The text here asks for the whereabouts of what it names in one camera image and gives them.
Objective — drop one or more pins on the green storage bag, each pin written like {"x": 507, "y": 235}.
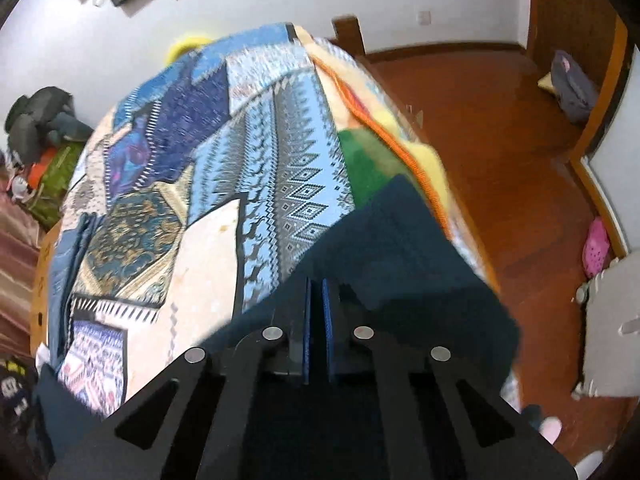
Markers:
{"x": 49, "y": 181}

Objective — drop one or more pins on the wooden bed frame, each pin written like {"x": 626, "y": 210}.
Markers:
{"x": 348, "y": 36}

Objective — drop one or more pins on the white slipper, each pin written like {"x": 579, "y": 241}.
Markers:
{"x": 586, "y": 467}
{"x": 550, "y": 428}

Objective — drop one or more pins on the patchwork blue bedspread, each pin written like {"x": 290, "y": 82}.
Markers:
{"x": 210, "y": 181}

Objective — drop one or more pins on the bamboo lap desk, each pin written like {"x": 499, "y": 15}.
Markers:
{"x": 38, "y": 315}

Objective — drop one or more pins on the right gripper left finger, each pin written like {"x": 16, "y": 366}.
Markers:
{"x": 190, "y": 421}

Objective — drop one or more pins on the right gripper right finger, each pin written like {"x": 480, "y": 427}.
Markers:
{"x": 399, "y": 411}

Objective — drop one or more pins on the grey foam mat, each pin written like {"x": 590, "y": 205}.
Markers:
{"x": 610, "y": 361}

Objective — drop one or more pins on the folded blue jeans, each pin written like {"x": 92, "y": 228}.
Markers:
{"x": 64, "y": 266}

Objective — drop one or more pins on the dark jacket pile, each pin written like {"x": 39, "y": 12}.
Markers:
{"x": 44, "y": 120}

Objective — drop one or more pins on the pink croc shoe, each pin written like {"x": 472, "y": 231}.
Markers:
{"x": 595, "y": 249}

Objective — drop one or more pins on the wall power outlet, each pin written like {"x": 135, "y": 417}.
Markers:
{"x": 424, "y": 17}

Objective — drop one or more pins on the white sliding wardrobe door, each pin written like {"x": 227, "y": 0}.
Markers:
{"x": 606, "y": 156}

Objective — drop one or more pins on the pink striped curtain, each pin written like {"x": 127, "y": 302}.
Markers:
{"x": 19, "y": 251}

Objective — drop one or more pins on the brown wooden door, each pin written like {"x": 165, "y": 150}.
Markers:
{"x": 582, "y": 28}

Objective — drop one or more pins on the grey backpack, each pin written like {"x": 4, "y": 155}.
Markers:
{"x": 573, "y": 90}

